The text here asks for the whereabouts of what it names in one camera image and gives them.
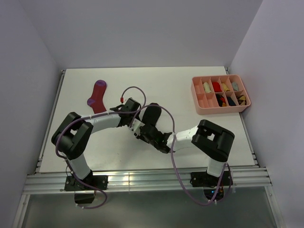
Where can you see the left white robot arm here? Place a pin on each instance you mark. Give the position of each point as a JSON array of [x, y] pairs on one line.
[[73, 134]]

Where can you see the yellow rolled sock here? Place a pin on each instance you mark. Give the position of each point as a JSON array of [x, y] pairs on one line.
[[225, 87]]

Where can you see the argyle rolled sock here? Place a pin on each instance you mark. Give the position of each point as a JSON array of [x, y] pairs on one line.
[[242, 100]]

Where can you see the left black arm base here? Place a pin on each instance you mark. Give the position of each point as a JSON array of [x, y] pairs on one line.
[[85, 190]]

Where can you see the red rolled sock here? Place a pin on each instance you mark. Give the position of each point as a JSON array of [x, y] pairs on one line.
[[216, 87]]

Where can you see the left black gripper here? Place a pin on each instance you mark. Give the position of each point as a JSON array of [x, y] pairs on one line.
[[137, 115]]

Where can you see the grey rolled sock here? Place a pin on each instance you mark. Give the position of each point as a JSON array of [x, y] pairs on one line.
[[235, 86]]

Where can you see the pink divided organizer box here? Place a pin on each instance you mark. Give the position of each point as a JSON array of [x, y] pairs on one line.
[[206, 103]]

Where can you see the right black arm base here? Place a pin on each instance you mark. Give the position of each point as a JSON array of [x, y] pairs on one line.
[[202, 179]]

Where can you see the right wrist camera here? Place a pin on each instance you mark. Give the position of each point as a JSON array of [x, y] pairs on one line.
[[135, 126]]

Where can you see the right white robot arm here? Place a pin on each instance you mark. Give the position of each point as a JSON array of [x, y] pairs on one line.
[[212, 139]]

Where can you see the navy rolled sock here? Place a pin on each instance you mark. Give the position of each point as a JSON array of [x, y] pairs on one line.
[[231, 101]]

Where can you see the maroon purple orange sock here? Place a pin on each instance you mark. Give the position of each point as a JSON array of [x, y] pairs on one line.
[[95, 101]]

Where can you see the black orange rolled sock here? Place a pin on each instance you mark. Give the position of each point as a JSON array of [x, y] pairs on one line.
[[221, 100]]

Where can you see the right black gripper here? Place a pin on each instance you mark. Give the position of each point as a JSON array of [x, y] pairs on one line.
[[140, 136]]

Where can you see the aluminium frame rail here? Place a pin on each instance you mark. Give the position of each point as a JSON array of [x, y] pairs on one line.
[[150, 180]]

